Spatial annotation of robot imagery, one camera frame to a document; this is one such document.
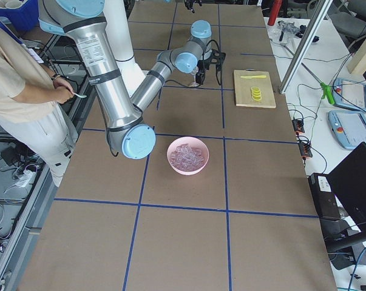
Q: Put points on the black box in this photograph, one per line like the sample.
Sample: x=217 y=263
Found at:
x=324 y=199

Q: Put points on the clear wine glass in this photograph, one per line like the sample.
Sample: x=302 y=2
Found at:
x=194 y=84

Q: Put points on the wooden cutting board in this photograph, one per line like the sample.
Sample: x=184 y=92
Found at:
x=243 y=90

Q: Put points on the person in beige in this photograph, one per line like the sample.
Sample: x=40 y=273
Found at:
x=31 y=96

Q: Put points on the lower teach pendant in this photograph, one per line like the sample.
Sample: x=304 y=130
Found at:
x=349 y=127

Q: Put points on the green plastic clamp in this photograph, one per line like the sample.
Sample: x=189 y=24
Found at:
x=327 y=93

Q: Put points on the upper teach pendant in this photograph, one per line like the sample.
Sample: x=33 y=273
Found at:
x=349 y=94

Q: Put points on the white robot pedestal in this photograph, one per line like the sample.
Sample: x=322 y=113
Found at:
x=118 y=35

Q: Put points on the black laptop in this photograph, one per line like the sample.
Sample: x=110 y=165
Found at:
x=348 y=182

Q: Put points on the aluminium frame post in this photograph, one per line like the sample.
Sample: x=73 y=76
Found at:
x=312 y=27

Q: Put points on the teach pendant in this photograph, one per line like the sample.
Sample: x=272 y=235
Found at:
x=349 y=94
x=349 y=127

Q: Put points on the red bottle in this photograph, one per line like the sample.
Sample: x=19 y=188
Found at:
x=274 y=12

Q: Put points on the lemon slices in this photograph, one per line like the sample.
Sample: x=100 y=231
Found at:
x=256 y=94

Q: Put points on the pink bowl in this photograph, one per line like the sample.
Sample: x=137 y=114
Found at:
x=193 y=142

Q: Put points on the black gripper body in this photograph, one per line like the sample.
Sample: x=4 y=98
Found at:
x=192 y=2
x=201 y=67

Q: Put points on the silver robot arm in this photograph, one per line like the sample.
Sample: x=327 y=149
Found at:
x=101 y=34

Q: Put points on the yellow plastic knife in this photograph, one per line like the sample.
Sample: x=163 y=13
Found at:
x=253 y=76

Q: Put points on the clear ice cubes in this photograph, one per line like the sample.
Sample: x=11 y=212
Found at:
x=186 y=158

